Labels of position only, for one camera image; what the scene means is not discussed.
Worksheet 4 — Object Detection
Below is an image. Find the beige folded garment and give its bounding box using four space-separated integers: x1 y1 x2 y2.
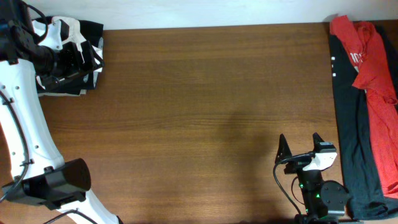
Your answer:
38 90 87 97

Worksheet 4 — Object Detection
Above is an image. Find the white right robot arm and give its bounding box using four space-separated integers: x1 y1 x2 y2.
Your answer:
272 133 349 224

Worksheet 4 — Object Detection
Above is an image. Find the white t-shirt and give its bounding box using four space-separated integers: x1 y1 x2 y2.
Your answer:
49 16 104 92

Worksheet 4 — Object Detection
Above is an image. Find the red t-shirt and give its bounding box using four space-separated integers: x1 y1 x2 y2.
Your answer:
330 16 397 198

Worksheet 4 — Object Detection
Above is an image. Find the folded black garment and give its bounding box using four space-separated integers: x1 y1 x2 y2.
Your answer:
32 16 104 96

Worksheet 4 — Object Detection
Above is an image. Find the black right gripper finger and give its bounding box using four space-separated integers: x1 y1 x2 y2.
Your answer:
275 134 292 164
312 133 325 153

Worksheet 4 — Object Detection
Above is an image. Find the dark grey garment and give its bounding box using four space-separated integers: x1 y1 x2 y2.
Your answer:
329 35 397 220

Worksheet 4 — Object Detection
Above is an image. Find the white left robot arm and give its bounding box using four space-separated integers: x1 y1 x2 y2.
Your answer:
1 1 121 223

